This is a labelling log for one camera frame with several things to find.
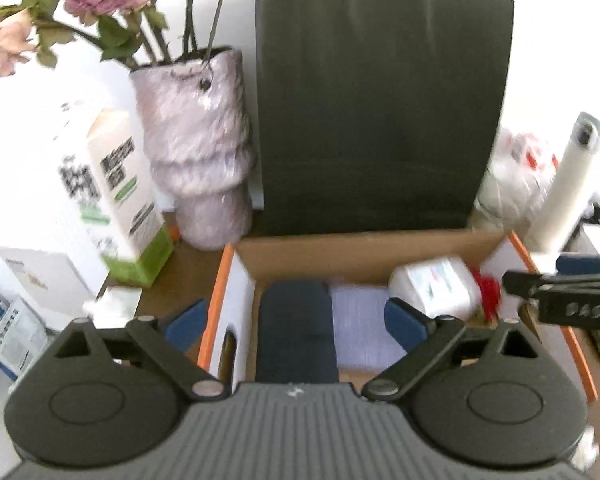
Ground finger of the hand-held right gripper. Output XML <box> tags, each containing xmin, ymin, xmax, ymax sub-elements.
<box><xmin>502</xmin><ymin>269</ymin><xmax>600</xmax><ymax>302</ymax></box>
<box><xmin>555</xmin><ymin>254</ymin><xmax>600</xmax><ymax>276</ymax></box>

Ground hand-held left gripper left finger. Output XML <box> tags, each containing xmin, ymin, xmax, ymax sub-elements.
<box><xmin>55</xmin><ymin>299</ymin><xmax>232</xmax><ymax>402</ymax></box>

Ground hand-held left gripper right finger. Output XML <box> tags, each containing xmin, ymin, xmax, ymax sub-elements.
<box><xmin>361</xmin><ymin>297</ymin><xmax>537</xmax><ymax>404</ymax></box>

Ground red cardboard box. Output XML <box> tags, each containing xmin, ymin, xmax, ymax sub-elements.
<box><xmin>197</xmin><ymin>227</ymin><xmax>598</xmax><ymax>402</ymax></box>

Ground lilac cloth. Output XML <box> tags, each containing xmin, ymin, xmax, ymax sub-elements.
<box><xmin>329</xmin><ymin>285</ymin><xmax>412</xmax><ymax>373</ymax></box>

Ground white plastic container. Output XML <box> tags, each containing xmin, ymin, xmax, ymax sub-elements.
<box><xmin>388</xmin><ymin>256</ymin><xmax>483</xmax><ymax>321</ymax></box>

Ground wooden desk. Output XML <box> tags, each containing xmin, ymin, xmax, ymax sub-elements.
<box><xmin>97</xmin><ymin>212</ymin><xmax>600</xmax><ymax>411</ymax></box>

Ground red small item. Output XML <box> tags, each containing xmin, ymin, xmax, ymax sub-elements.
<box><xmin>471</xmin><ymin>266</ymin><xmax>504</xmax><ymax>322</ymax></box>

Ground crumpled white tissue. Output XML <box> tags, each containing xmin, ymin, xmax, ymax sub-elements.
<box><xmin>81</xmin><ymin>286</ymin><xmax>137</xmax><ymax>322</ymax></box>

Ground white thermos bottle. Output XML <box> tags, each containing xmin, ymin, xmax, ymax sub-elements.
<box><xmin>522</xmin><ymin>111</ymin><xmax>600</xmax><ymax>256</ymax></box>

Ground dark blue folded cloth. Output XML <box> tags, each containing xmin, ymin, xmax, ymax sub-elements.
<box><xmin>255</xmin><ymin>280</ymin><xmax>341</xmax><ymax>385</ymax></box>

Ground clear plastic bottle red label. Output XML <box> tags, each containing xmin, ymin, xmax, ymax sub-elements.
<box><xmin>474</xmin><ymin>129</ymin><xmax>562</xmax><ymax>241</ymax></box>

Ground white green milk carton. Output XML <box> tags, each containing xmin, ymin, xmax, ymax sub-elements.
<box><xmin>50</xmin><ymin>102</ymin><xmax>176</xmax><ymax>290</ymax></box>

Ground white flat box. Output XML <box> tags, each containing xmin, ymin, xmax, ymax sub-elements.
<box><xmin>0</xmin><ymin>246</ymin><xmax>97</xmax><ymax>318</ymax></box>

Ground blue white box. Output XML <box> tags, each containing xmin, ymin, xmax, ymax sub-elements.
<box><xmin>0</xmin><ymin>292</ymin><xmax>48</xmax><ymax>378</ymax></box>

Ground fuzzy lilac vase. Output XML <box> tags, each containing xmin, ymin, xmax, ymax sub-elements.
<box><xmin>129</xmin><ymin>47</ymin><xmax>256</xmax><ymax>251</ymax></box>

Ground black paper bag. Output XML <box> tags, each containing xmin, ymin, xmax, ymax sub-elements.
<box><xmin>254</xmin><ymin>0</ymin><xmax>515</xmax><ymax>237</ymax></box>

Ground dried pink flowers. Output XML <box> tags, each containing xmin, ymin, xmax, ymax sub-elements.
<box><xmin>0</xmin><ymin>0</ymin><xmax>236</xmax><ymax>80</ymax></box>

